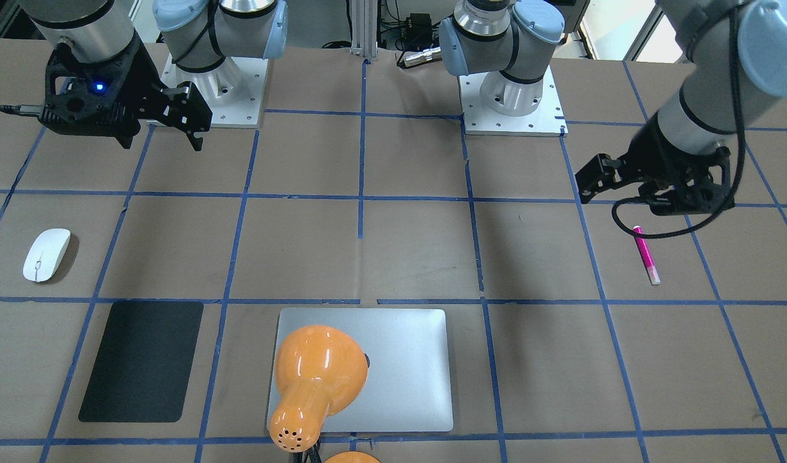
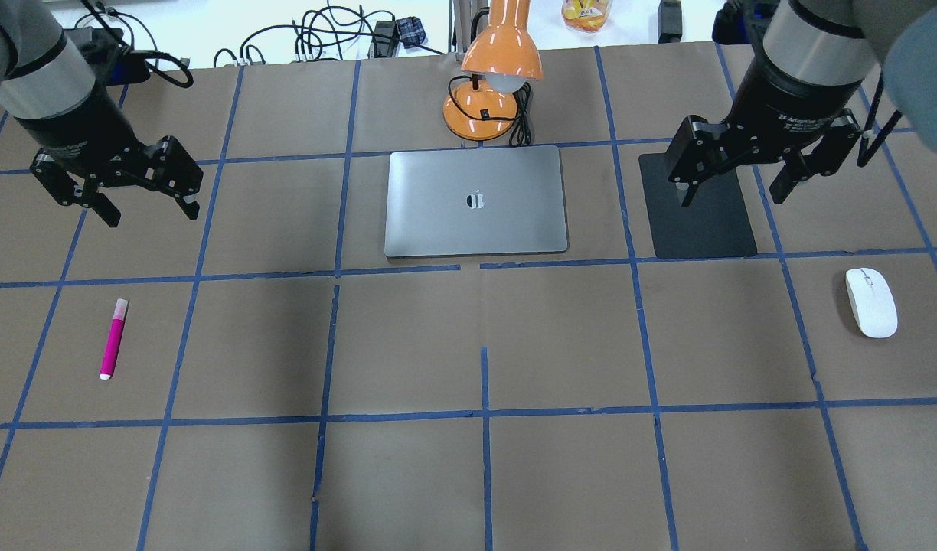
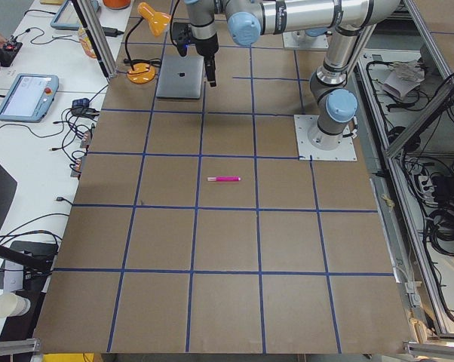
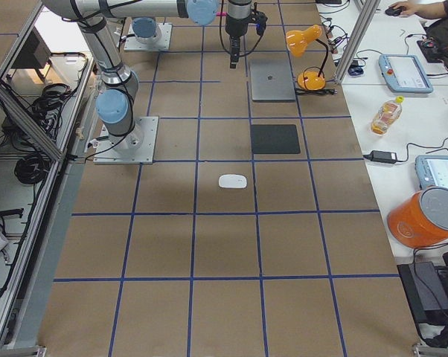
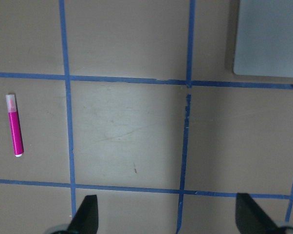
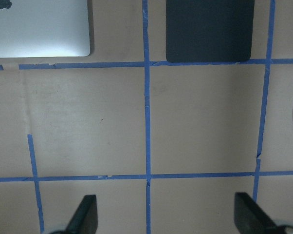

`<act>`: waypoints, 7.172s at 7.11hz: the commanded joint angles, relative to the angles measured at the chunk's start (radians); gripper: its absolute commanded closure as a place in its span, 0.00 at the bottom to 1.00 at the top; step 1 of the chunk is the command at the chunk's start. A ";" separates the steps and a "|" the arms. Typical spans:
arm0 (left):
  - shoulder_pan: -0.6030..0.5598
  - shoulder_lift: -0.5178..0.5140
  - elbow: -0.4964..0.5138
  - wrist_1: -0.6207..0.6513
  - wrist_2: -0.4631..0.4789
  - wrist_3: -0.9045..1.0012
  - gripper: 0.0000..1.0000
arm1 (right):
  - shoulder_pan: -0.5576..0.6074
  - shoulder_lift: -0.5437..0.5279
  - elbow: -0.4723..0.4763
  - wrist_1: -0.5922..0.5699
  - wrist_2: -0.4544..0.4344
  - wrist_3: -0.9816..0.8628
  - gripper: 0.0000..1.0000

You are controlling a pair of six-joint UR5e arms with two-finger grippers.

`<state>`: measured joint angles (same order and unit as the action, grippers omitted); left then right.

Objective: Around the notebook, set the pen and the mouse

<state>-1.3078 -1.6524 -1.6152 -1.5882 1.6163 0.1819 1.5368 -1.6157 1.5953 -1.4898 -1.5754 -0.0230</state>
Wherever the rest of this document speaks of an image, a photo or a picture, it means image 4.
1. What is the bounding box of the black computer mouse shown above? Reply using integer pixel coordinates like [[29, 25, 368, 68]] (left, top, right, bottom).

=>
[[385, 7, 406, 16]]

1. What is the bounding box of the black lamp cable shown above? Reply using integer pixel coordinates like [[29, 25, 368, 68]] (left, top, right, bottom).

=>
[[295, 86, 338, 96]]

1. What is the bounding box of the near blue teach pendant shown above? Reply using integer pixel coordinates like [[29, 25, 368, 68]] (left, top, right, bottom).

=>
[[415, 155, 448, 189]]

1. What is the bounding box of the person's hand on mouse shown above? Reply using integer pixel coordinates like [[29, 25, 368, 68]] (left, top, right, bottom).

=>
[[389, 1, 421, 16]]

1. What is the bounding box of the white computer mouse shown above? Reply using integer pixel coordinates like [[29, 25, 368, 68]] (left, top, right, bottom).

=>
[[218, 174, 247, 189]]

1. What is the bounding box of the black box on floor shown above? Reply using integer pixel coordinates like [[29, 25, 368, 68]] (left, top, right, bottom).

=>
[[397, 262, 448, 325]]

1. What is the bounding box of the orange juice bottle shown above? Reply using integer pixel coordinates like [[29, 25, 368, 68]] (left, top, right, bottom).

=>
[[371, 96, 404, 135]]

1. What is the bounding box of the black mousepad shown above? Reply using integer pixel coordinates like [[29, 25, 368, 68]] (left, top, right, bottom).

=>
[[250, 124, 301, 154]]

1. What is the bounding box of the orange desk lamp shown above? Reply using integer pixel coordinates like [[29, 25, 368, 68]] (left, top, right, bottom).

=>
[[285, 25, 329, 91]]

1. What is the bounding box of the aluminium frame post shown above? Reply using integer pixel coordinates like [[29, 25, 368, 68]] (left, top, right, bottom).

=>
[[334, 0, 380, 84]]

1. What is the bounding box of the grey closed laptop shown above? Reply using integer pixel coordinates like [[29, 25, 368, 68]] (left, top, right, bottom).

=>
[[250, 59, 295, 103]]

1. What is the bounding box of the far blue teach pendant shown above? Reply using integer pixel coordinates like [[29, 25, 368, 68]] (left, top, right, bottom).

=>
[[378, 54, 433, 94]]

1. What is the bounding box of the black power adapter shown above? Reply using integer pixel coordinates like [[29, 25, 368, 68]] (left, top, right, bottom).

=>
[[363, 150, 398, 164]]

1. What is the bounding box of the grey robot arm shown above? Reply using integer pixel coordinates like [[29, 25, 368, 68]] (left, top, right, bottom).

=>
[[132, 1, 258, 68], [43, 1, 218, 153]]

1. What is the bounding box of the orange bucket grey lid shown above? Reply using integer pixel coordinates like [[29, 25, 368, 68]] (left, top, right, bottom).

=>
[[387, 186, 448, 248]]

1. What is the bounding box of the blue teach pendant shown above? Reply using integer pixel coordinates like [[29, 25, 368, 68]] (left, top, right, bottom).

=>
[[378, 54, 433, 94], [415, 155, 448, 189]]

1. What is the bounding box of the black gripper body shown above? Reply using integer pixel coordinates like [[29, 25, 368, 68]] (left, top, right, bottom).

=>
[[225, 14, 246, 56]]

